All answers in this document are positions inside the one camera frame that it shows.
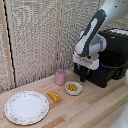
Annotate yellow food bar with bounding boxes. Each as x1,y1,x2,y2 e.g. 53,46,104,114
46,90,63,104

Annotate white floral rim plate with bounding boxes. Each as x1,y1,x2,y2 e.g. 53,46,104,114
3,90,50,126

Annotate yellow food pieces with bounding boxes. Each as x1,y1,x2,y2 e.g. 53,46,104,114
67,83,79,93

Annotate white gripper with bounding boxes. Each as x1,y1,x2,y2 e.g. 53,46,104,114
72,50,101,84

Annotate pink cup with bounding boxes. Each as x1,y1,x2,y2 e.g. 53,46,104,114
54,68,67,87

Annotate white rounded object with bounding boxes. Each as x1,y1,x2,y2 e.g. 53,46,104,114
114,103,128,128

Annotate beige woven folding screen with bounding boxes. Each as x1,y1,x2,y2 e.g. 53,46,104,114
0,0,128,94

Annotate small white bowl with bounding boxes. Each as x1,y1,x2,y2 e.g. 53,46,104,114
64,81,83,97

